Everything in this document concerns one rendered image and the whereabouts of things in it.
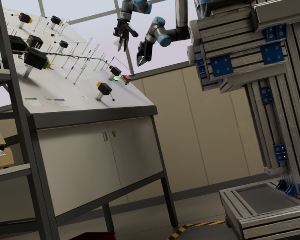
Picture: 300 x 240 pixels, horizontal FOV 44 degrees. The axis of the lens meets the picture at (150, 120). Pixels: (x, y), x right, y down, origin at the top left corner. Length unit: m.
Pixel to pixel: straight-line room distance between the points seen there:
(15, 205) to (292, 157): 1.32
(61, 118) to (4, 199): 0.46
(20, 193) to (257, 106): 1.21
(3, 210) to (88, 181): 0.42
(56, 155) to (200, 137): 2.08
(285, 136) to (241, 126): 1.79
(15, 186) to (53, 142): 0.26
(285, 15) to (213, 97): 2.11
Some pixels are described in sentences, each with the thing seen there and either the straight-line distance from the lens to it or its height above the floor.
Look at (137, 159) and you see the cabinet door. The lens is 2.37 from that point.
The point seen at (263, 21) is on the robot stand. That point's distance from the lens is 1.63.
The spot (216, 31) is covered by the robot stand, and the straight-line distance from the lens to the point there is 1.71.
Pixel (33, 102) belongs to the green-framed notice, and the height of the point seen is 0.93.
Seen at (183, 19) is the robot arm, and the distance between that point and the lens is 2.26.
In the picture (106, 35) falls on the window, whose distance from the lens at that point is 3.80.
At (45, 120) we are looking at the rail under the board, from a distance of 1.74.
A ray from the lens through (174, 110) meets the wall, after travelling 3.64.
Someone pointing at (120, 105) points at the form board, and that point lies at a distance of 2.29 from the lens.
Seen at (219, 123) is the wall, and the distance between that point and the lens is 3.65.
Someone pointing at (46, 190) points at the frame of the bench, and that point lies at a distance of 1.73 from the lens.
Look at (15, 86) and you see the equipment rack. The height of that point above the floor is 0.99.
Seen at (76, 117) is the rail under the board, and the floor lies 0.83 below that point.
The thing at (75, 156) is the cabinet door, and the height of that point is 0.64.
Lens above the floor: 0.65
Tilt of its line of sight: 3 degrees up
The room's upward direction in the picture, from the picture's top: 13 degrees counter-clockwise
